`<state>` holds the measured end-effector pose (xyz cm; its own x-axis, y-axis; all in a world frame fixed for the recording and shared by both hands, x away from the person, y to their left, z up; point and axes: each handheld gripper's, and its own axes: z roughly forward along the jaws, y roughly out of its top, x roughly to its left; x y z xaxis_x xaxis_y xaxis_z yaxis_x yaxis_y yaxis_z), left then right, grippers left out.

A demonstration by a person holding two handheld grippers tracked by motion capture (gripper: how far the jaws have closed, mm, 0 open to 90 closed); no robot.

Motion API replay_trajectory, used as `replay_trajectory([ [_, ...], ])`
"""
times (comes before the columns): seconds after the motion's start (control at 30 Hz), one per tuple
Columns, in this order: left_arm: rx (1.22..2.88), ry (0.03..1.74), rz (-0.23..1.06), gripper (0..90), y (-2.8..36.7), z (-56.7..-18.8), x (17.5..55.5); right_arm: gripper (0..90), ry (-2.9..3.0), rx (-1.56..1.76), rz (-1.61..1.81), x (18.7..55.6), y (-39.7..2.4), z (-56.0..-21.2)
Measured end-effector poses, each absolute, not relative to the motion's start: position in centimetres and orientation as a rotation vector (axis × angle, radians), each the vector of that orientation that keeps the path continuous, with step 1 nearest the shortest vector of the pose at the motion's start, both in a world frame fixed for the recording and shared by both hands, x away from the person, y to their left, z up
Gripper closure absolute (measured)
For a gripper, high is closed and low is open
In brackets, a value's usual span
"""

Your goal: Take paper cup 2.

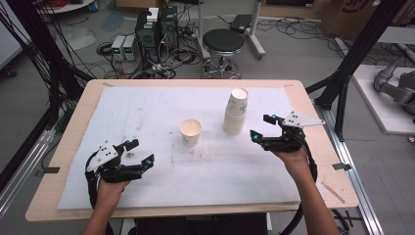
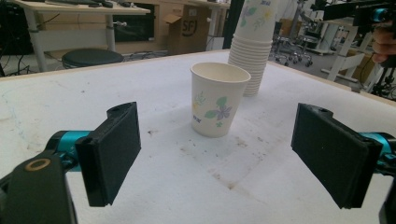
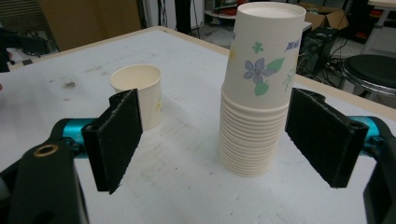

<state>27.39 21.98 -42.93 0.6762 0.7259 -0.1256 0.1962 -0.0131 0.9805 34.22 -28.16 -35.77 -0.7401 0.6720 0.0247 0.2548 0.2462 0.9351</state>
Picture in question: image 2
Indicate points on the black metal frame post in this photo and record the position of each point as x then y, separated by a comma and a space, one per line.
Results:
233, 21

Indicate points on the rolling chair base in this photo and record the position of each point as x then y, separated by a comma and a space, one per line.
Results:
292, 53

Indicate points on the white stand frame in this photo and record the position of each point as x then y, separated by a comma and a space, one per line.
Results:
342, 56

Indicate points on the stack of paper cups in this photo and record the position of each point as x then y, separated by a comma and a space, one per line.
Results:
250, 53

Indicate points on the printed cardboard box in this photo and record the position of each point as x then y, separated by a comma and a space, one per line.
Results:
188, 29

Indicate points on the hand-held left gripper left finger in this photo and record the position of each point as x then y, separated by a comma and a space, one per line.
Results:
109, 155

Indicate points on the white-legged desk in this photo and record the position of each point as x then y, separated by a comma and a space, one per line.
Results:
77, 9

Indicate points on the white floral paper cup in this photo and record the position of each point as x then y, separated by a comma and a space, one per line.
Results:
218, 102

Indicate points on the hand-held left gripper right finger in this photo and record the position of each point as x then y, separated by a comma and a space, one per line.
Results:
333, 155

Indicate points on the black round stool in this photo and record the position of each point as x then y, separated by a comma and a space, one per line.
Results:
91, 57

